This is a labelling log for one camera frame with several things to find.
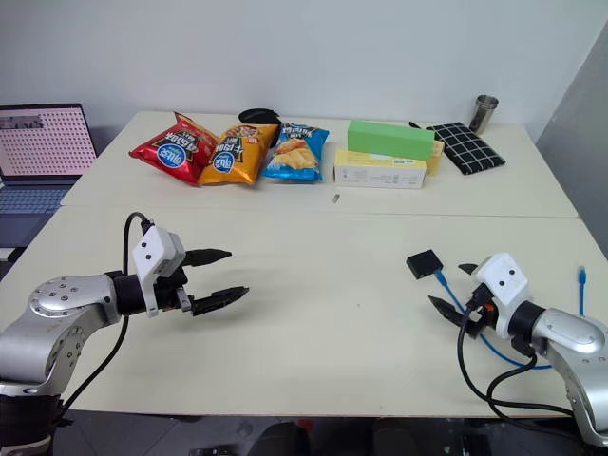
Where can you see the metal cup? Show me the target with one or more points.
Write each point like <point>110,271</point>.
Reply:
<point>483,114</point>

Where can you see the red chip bag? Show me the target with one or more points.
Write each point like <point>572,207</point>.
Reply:
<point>173,154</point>

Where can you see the green rectangular box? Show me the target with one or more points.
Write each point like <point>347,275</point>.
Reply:
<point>389,140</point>

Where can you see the blue chip bag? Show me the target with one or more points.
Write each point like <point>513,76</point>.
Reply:
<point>294,154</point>

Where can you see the white and yellow carton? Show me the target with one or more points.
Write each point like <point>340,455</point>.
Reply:
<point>377,172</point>

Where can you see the small black square box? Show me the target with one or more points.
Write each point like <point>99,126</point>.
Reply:
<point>423,263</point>

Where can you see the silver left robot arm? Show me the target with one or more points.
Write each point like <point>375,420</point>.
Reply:
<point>57,309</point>

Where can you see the open laptop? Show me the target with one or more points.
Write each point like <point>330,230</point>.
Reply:
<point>43,152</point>

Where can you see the black round lid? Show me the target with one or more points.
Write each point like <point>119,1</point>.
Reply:
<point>256,115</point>

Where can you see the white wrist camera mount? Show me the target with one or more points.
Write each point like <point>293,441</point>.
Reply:
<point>151,249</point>
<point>503,282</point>

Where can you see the black checked pouch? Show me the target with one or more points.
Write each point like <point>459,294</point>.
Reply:
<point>468,149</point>

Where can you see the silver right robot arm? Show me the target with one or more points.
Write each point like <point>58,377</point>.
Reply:
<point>570,335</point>

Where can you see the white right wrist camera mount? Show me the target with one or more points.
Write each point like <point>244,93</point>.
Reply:
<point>503,282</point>

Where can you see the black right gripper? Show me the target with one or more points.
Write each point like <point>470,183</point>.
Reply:
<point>480,313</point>

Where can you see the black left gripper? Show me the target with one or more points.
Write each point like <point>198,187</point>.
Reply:
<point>172,294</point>

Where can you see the orange chip bag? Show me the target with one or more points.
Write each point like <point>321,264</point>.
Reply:
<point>235,159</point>

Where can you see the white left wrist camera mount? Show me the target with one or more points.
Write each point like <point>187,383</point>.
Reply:
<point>151,249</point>

